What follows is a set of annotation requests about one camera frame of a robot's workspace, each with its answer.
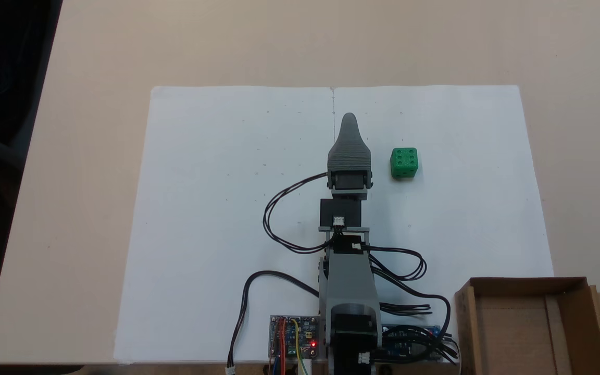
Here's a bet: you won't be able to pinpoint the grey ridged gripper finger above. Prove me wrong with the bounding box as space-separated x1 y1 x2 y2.
328 112 372 172

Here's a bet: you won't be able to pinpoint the green dice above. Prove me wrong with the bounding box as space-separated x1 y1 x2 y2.
390 147 419 180

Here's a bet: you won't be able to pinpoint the white paper sheet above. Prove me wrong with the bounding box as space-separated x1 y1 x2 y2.
114 86 337 364
331 85 555 364

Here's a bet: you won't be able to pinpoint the blue circuit board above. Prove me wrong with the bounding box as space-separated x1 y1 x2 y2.
382 324 459 361

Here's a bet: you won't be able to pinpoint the brown cardboard box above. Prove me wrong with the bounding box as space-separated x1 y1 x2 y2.
454 277 600 375

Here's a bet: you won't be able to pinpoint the black gripper motor cable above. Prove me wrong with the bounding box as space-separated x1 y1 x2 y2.
262 173 332 254

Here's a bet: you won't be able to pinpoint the black wrist motor cable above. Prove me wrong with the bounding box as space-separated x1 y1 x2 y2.
365 246 428 282

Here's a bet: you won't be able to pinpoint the black cable with white plug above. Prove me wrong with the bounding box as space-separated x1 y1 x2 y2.
226 270 321 375

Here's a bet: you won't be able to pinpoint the black elbow motor cable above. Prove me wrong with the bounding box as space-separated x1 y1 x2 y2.
370 266 459 363

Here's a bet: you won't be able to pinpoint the circuit board with coloured wires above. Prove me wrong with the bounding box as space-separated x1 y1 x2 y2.
269 315 320 361

